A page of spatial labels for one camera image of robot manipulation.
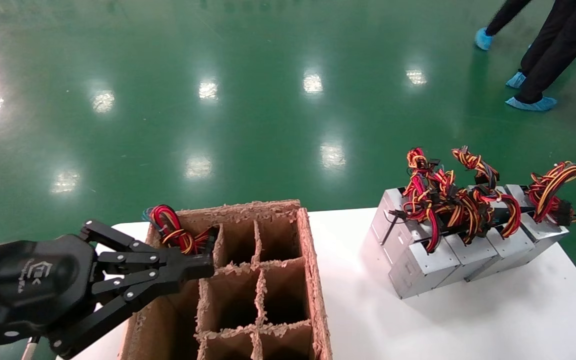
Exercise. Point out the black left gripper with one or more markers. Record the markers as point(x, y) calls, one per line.
point(28, 285)

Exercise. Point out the brown cardboard divider box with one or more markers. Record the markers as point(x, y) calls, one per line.
point(313, 280)

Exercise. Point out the thin white rod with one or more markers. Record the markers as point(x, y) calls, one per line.
point(29, 348)

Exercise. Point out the silver metal power supply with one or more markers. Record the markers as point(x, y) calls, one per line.
point(473, 257)
point(543, 231)
point(510, 247)
point(418, 272)

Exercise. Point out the person in black trousers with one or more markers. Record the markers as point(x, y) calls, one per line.
point(505, 12)
point(568, 40)

